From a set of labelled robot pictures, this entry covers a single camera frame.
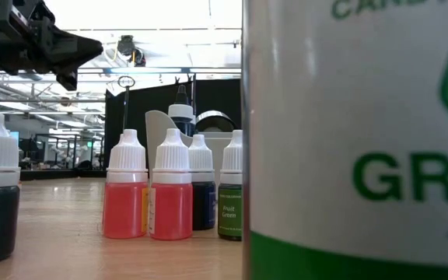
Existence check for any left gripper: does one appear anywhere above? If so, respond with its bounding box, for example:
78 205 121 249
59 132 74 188
0 0 104 93

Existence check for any grey plastic bin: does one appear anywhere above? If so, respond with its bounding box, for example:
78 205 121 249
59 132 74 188
145 110 243 186

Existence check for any large black food coloring bottle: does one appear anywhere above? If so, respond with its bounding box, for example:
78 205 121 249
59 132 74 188
167 84 197 137

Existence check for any large green food coloring bottle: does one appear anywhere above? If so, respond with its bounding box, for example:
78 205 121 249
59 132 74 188
241 0 448 280

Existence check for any black ceiling device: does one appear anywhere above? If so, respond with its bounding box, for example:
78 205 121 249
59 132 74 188
115 34 147 68

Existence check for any black curtain partition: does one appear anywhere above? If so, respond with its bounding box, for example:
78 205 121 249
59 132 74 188
104 79 243 178

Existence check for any small orange bottle yellow label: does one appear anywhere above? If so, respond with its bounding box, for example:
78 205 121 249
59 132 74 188
102 128 149 240

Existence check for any small orange bottle white label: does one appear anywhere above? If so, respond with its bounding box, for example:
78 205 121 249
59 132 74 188
148 128 194 241

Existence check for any small dark blue bottle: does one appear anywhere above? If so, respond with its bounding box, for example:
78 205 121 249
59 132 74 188
187 134 217 231

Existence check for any small fruit green bottle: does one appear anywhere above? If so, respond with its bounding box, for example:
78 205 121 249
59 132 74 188
217 129 243 241

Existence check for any hanging black cable loop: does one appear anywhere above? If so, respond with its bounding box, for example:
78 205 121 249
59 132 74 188
117 75 136 89

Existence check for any black table frame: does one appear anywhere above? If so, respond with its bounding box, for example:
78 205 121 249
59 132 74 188
19 168 107 181

